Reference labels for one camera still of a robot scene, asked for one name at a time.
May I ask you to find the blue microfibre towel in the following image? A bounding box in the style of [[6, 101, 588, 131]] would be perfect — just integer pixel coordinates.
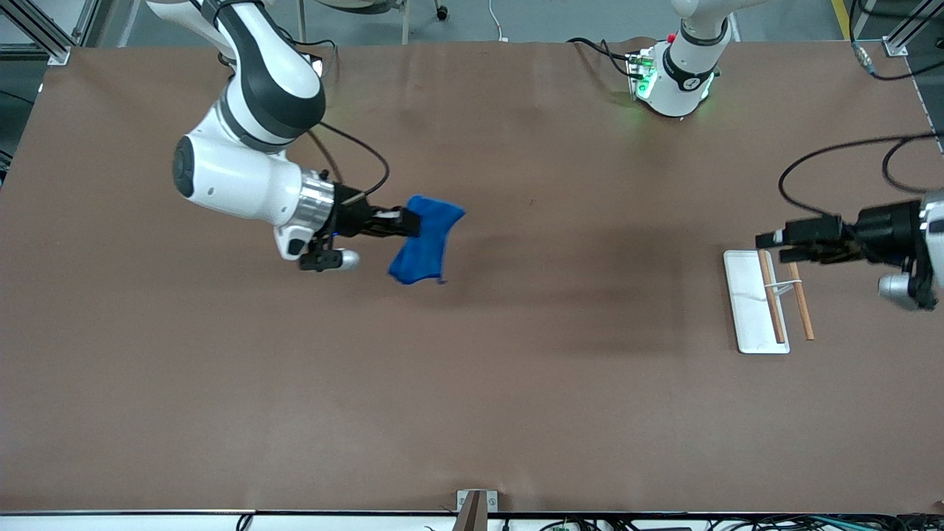
[[389, 195, 467, 285]]

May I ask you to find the white towel rack base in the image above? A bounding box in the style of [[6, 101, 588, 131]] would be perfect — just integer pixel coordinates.
[[723, 249, 791, 355]]

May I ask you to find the chair base with caster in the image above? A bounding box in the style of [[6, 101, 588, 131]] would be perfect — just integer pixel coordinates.
[[295, 0, 452, 45]]

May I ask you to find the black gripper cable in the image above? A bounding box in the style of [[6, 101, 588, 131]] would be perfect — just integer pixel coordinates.
[[306, 122, 392, 204], [779, 133, 944, 218], [882, 136, 944, 196]]

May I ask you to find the metal wire rack support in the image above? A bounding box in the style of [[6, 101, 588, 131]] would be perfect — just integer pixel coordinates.
[[736, 282, 796, 303]]

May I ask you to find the black arm base cable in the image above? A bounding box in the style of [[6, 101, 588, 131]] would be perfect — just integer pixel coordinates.
[[566, 37, 642, 78], [291, 38, 341, 83]]

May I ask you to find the black cable with grey connector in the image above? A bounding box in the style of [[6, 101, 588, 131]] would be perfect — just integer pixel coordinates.
[[848, 0, 944, 82]]

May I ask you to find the aluminium frame profile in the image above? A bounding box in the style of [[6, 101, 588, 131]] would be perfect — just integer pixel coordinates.
[[881, 0, 944, 58], [0, 0, 100, 66]]

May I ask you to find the white floor cable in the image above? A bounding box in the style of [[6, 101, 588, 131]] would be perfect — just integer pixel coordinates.
[[487, 0, 511, 43]]

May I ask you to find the cable bundle under table edge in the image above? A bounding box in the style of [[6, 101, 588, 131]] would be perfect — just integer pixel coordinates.
[[420, 513, 944, 531]]

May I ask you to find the grey metal bracket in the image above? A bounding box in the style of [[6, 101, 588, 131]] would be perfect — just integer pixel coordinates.
[[456, 489, 499, 531]]

